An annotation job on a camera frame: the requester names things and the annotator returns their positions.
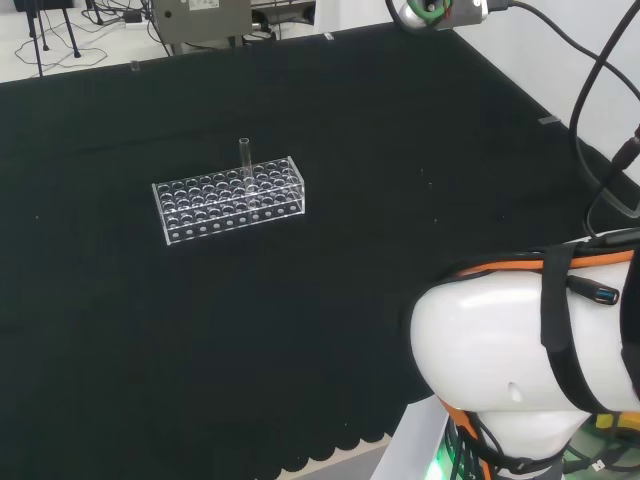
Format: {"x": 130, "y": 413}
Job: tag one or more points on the grey metal box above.
{"x": 200, "y": 17}

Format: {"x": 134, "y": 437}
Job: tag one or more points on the clear plastic test tube rack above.
{"x": 227, "y": 202}

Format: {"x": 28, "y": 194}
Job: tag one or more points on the clear glass test tube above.
{"x": 245, "y": 155}

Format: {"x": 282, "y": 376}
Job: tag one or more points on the black tripod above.
{"x": 37, "y": 35}

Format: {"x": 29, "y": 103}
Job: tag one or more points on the black bench cloth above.
{"x": 250, "y": 325}

